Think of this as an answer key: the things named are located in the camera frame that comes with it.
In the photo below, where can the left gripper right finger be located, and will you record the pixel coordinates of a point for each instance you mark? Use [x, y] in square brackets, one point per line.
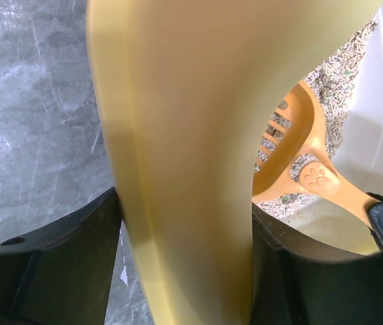
[300, 280]

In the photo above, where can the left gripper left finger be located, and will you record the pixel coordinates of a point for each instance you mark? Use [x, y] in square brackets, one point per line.
[61, 273]

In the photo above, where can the orange litter scoop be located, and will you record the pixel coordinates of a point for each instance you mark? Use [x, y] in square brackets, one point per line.
[299, 163]

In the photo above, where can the yellow litter box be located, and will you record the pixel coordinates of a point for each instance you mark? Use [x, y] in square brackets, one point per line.
[185, 91]

